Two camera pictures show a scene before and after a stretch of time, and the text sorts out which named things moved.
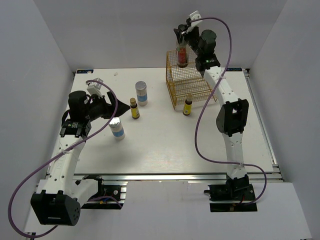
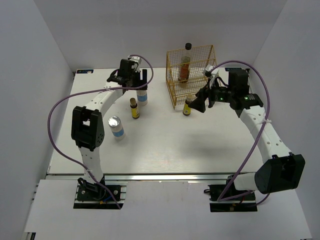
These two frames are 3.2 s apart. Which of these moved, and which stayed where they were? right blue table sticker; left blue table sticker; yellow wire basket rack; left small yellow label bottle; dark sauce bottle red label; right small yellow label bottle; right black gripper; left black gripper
Moved: right black gripper; dark sauce bottle red label; left black gripper
Stayed: right blue table sticker; left small yellow label bottle; left blue table sticker; right small yellow label bottle; yellow wire basket rack
